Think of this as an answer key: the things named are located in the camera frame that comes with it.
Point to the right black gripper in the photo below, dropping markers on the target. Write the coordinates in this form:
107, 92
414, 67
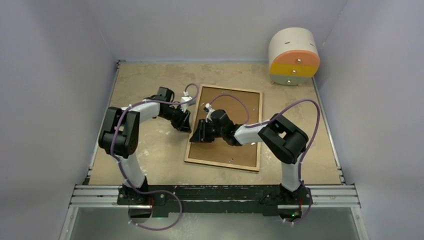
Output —
200, 135

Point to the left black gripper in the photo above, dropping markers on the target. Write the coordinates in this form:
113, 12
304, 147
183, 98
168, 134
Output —
182, 124

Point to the brown backing board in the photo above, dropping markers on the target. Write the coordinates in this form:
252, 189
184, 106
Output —
219, 113

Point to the black wooden picture frame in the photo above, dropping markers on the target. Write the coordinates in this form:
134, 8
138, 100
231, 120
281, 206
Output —
240, 105

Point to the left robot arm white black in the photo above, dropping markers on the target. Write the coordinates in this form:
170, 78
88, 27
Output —
119, 134

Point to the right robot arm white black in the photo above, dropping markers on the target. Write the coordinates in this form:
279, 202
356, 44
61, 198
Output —
284, 139

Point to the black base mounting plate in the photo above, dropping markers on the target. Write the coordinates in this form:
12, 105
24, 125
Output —
267, 200

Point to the round cream drawer cabinet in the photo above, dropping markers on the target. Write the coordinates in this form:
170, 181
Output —
293, 57

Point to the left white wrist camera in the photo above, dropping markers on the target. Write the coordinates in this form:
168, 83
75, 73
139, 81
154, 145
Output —
186, 101

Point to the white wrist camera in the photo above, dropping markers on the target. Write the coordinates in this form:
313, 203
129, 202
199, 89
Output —
186, 101
209, 110

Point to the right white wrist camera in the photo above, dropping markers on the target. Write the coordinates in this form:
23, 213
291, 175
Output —
209, 110

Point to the aluminium rail frame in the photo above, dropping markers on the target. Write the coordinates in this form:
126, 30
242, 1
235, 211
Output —
323, 196

